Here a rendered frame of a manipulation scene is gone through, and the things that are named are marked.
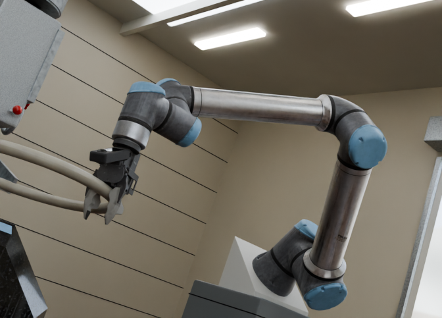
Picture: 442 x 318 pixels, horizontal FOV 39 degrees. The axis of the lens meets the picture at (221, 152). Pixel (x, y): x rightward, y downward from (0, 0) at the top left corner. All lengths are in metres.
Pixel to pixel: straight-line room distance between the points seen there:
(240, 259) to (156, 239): 6.52
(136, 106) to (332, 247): 0.87
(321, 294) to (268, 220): 6.22
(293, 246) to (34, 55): 1.15
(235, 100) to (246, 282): 0.80
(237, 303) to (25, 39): 1.18
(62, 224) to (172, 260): 1.79
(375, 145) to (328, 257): 0.46
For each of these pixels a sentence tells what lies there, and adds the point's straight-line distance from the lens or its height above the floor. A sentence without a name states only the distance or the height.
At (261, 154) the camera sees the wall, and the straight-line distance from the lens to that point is 9.03.
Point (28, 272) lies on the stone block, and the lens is 2.28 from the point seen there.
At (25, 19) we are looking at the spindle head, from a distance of 2.28.
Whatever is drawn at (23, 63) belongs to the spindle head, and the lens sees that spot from 2.26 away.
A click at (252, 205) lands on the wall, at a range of 8.71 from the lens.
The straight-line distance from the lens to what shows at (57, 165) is 1.43.
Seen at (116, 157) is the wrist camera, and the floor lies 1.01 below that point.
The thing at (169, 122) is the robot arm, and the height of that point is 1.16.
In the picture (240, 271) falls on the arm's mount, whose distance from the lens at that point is 2.39.
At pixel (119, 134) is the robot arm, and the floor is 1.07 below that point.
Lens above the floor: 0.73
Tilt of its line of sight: 14 degrees up
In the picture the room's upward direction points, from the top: 20 degrees clockwise
